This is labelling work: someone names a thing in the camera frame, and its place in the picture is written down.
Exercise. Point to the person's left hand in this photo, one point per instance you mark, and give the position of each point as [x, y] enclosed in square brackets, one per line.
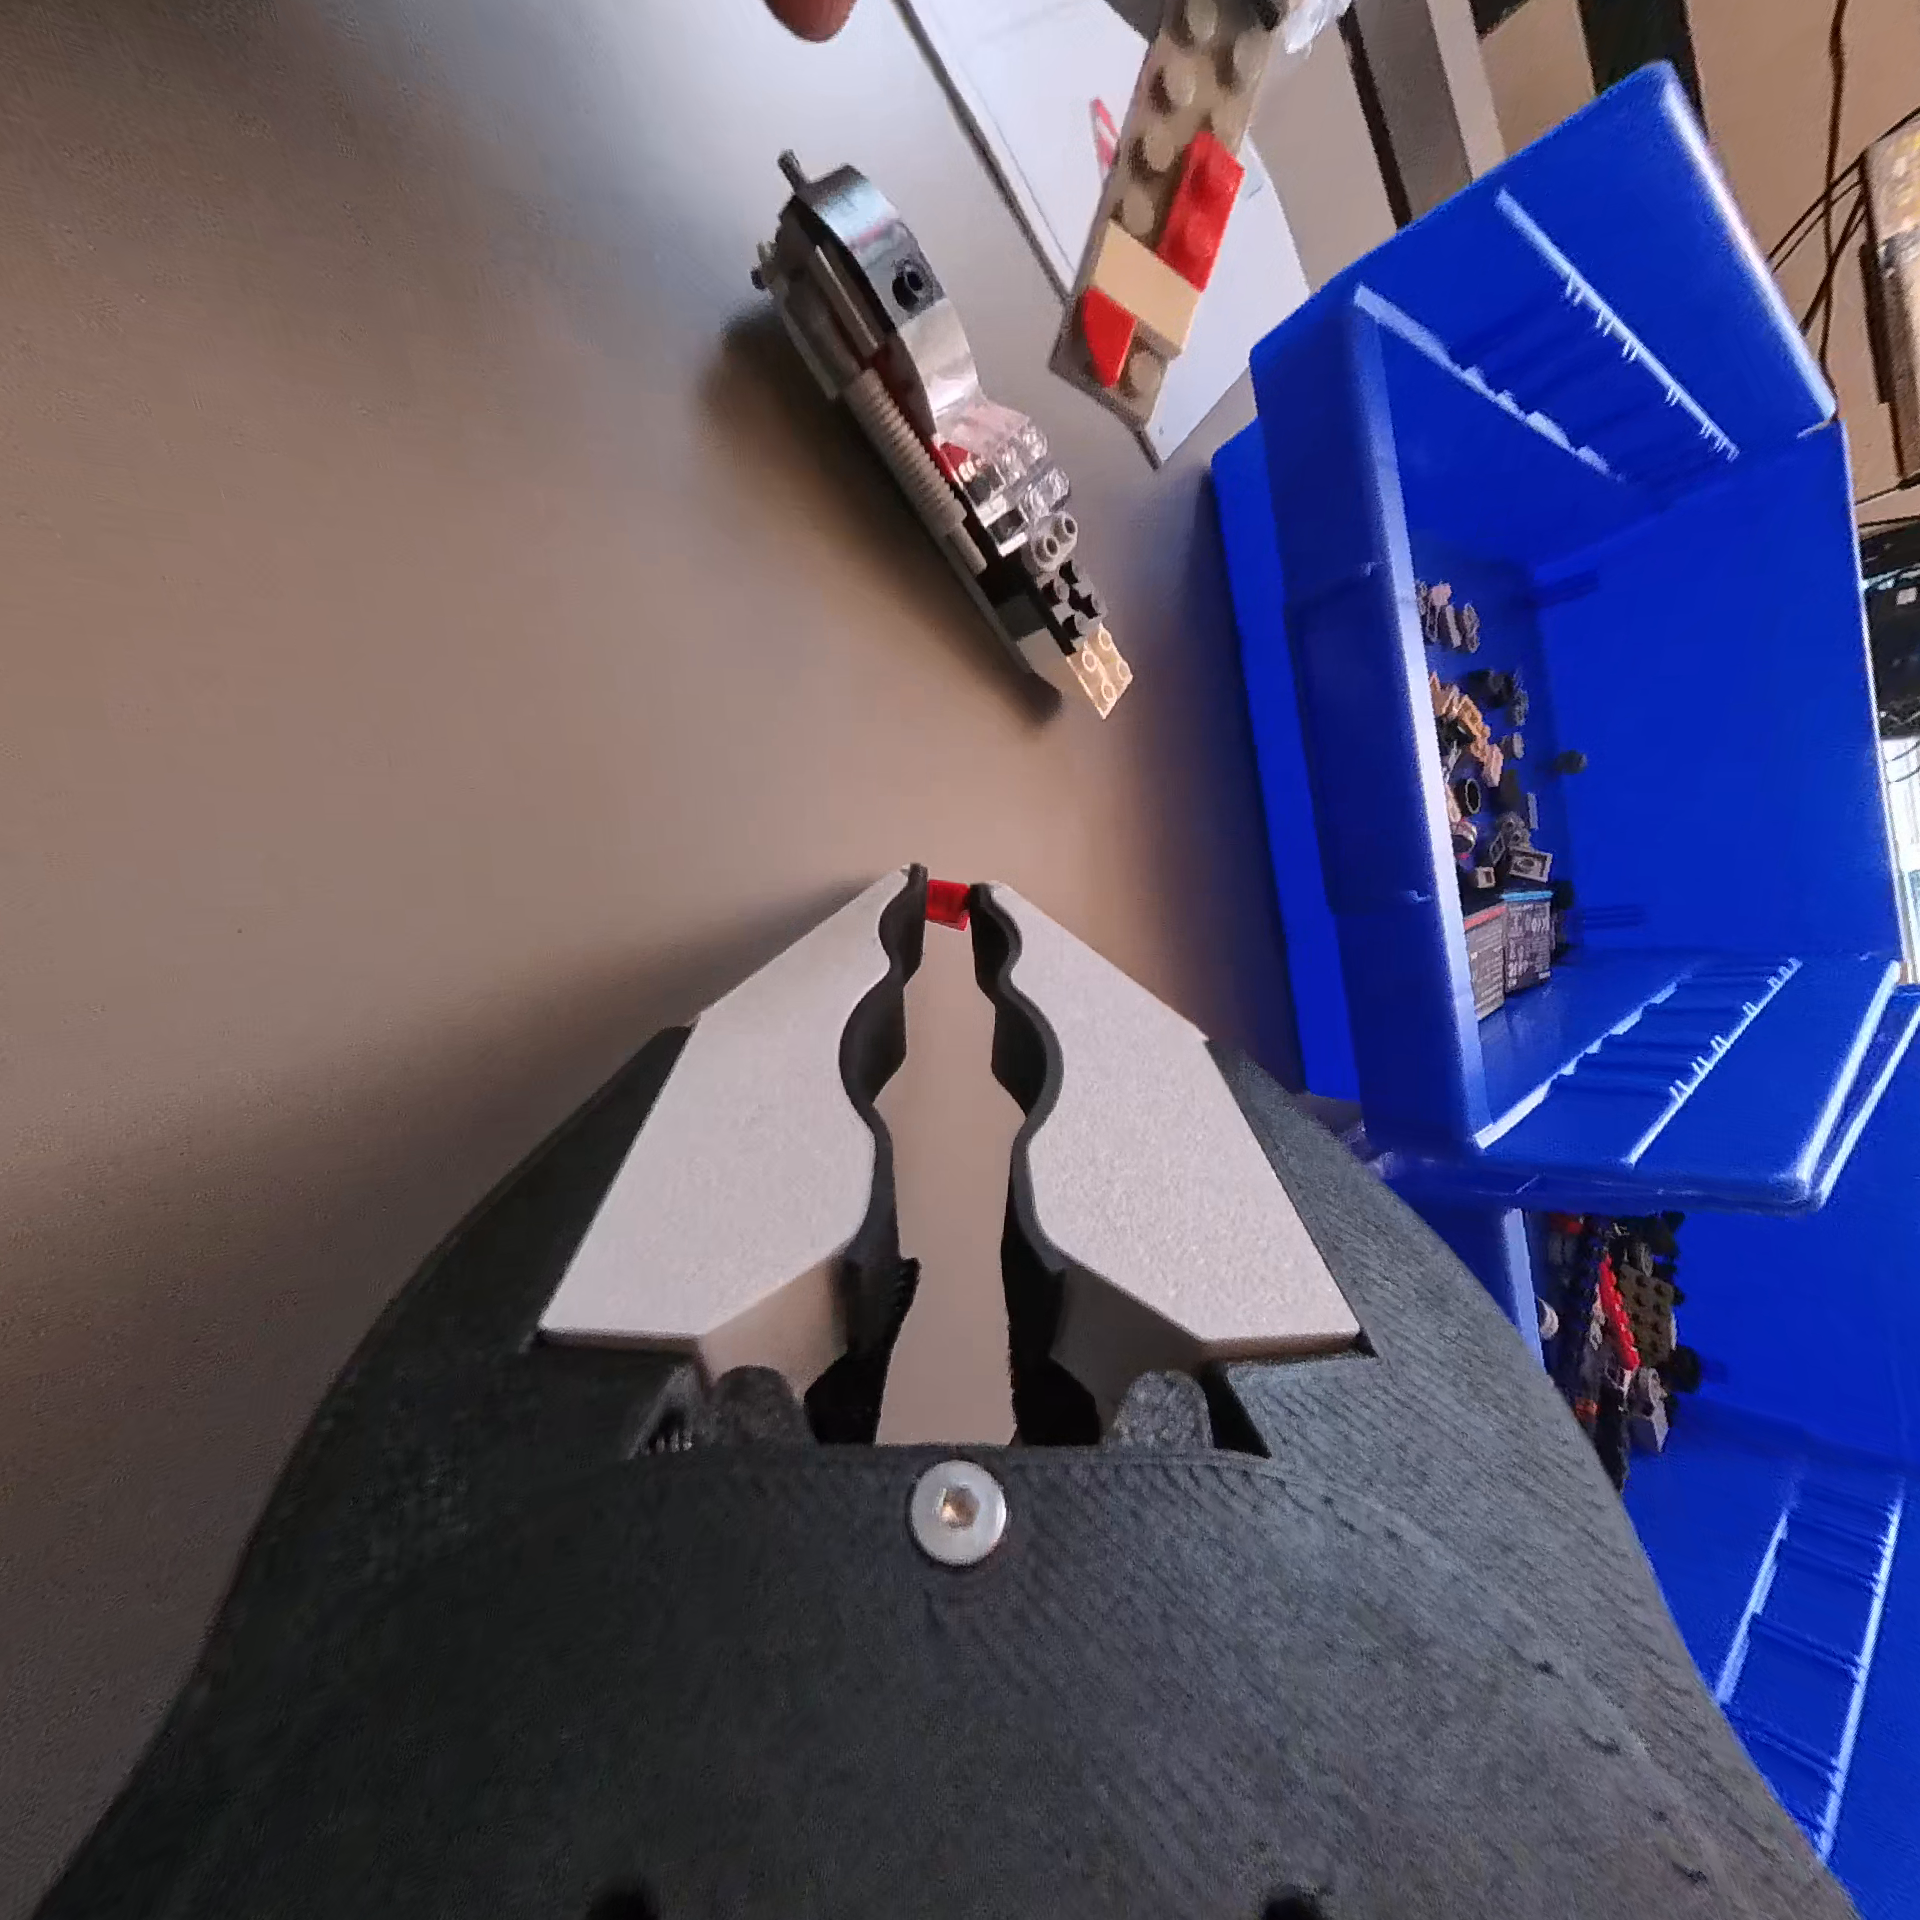
[812, 19]

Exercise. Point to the blue plastic bin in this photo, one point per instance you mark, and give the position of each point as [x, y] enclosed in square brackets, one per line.
[1785, 1500]
[1693, 676]

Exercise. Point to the black and chrome brick vehicle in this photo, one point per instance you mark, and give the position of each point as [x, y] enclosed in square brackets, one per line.
[901, 405]

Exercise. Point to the small red brick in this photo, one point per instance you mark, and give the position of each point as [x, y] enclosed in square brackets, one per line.
[946, 903]

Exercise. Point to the grey brick plate with red bricks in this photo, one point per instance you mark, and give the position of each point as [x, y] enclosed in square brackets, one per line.
[1162, 226]

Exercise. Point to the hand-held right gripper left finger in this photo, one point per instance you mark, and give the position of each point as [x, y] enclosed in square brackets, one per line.
[721, 1186]

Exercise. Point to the grey metal post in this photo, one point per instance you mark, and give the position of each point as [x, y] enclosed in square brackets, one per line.
[1418, 106]

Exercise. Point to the white instruction sheet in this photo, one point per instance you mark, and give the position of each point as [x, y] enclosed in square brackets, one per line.
[1019, 136]

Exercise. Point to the small printed box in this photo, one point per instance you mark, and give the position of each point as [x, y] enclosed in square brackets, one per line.
[1484, 962]
[1530, 938]

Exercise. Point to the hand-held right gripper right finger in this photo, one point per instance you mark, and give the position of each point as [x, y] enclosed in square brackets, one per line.
[1170, 1186]

